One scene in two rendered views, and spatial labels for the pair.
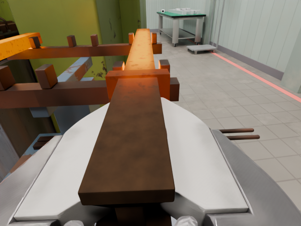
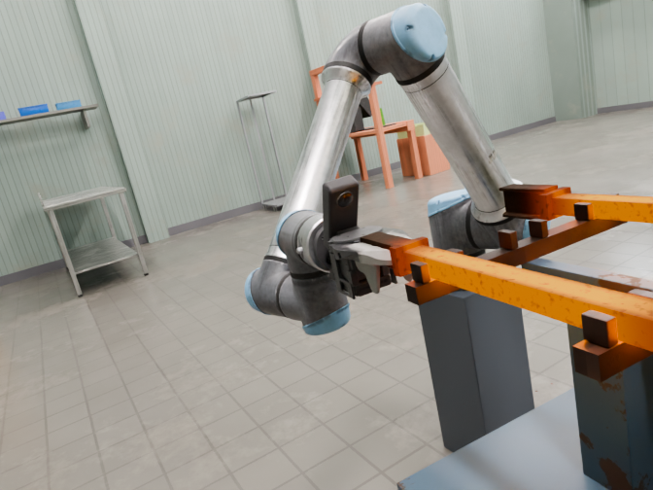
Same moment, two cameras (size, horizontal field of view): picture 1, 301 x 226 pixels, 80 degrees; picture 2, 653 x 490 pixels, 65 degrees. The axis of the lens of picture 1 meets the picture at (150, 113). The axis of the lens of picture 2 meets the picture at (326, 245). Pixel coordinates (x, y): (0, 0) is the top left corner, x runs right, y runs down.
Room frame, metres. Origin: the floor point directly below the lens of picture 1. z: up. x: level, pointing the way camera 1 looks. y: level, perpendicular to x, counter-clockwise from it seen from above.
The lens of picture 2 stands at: (0.62, -0.28, 1.16)
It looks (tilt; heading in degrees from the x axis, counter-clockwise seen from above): 14 degrees down; 159
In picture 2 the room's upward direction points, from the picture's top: 13 degrees counter-clockwise
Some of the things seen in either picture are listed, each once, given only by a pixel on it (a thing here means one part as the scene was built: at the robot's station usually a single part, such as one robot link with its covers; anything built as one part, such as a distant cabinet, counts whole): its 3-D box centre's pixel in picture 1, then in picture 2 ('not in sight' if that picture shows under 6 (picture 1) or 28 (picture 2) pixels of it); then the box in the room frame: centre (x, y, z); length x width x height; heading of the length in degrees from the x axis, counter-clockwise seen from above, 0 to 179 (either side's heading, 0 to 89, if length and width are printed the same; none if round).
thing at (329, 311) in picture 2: not in sight; (317, 297); (-0.22, 0.00, 0.86); 0.12 x 0.09 x 0.12; 21
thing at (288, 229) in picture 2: not in sight; (309, 238); (-0.20, 0.01, 0.97); 0.12 x 0.09 x 0.10; 0
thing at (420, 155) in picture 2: not in sight; (378, 119); (-6.68, 3.82, 0.97); 1.50 x 1.34 x 1.94; 7
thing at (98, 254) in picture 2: not in sight; (88, 229); (-5.89, -0.63, 0.52); 2.05 x 0.76 x 1.03; 7
